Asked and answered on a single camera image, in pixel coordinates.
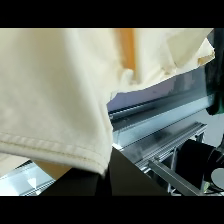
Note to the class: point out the silver frame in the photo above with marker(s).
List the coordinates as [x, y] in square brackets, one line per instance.
[160, 116]

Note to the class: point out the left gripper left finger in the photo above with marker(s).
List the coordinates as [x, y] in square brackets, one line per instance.
[76, 185]

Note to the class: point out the cream T-shirt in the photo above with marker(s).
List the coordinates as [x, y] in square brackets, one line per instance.
[50, 83]

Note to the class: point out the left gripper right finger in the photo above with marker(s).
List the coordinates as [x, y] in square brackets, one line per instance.
[126, 176]

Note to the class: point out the dark green garment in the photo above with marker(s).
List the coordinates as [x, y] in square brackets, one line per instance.
[216, 73]

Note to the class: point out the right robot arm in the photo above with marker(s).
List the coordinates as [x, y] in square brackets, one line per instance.
[193, 156]

